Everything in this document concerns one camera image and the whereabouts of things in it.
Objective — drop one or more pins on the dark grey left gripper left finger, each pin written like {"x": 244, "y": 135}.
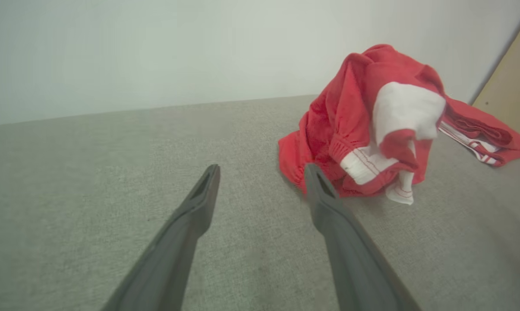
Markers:
{"x": 173, "y": 259}

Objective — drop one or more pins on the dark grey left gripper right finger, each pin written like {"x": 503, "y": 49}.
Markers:
{"x": 354, "y": 268}

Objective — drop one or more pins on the red shorts white stripe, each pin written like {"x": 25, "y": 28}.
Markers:
{"x": 341, "y": 112}

